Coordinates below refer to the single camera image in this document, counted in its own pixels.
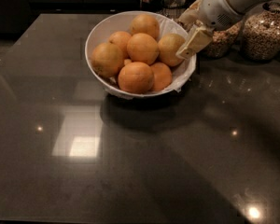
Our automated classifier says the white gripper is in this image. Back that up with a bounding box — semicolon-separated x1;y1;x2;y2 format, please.
176;0;243;59

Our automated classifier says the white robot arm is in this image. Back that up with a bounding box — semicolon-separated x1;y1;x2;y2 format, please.
176;0;271;59

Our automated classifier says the white bowl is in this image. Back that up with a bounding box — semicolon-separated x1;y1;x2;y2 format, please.
85;11;196;100

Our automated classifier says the small hidden orange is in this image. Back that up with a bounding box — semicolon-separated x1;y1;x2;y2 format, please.
124;59;132;65

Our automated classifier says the middle glass cereal jar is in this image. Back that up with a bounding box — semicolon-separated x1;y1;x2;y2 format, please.
192;21;242;58

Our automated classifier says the glass cereal jar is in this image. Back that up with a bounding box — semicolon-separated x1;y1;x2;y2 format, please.
241;2;280;61
192;21;242;58
160;0;187;21

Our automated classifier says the left glass cereal jar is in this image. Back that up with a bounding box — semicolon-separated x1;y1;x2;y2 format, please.
160;0;187;21

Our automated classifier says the right glass cereal jar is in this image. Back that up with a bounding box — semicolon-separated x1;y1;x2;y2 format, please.
241;2;280;61

